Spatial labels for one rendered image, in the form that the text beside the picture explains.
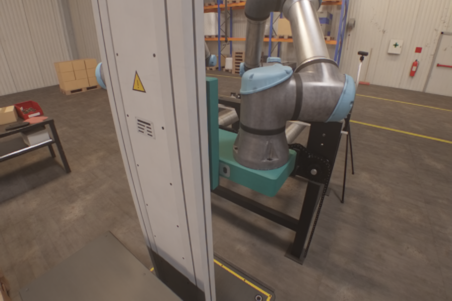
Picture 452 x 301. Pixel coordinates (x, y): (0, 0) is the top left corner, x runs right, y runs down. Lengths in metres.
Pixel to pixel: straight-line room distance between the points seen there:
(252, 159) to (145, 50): 0.35
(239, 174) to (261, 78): 0.24
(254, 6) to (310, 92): 0.42
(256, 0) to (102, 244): 1.06
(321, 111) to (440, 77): 10.03
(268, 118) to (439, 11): 10.11
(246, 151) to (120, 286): 0.61
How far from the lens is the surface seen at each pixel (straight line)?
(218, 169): 0.57
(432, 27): 10.38
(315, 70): 0.53
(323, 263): 1.97
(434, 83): 10.47
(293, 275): 1.85
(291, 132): 1.64
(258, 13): 0.82
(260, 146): 0.50
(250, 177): 0.53
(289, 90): 0.47
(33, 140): 3.18
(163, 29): 0.44
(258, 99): 0.46
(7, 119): 3.36
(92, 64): 8.56
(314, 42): 0.61
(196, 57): 0.43
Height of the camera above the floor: 1.56
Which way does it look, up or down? 24 degrees down
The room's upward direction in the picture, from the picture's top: straight up
